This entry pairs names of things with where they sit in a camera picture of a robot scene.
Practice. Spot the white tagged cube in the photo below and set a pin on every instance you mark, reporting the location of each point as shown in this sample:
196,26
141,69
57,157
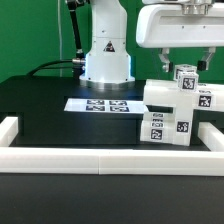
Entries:
183,68
187,81

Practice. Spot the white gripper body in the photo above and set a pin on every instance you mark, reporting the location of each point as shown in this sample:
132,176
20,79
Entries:
165,26

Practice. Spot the white chair back frame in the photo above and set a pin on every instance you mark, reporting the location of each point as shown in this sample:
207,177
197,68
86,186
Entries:
207,97

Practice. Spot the white chair seat part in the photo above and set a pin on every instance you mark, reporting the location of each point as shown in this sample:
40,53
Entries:
182,126

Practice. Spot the white U-shaped fence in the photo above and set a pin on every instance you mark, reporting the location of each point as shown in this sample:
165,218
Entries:
102,162

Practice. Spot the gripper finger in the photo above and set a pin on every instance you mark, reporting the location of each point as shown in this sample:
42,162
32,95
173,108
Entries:
203,63
163,56

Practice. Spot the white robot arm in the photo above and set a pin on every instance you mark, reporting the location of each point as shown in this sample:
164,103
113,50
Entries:
107,64

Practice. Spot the white tag sheet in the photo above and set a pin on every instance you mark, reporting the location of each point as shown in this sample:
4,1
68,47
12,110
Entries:
105,106

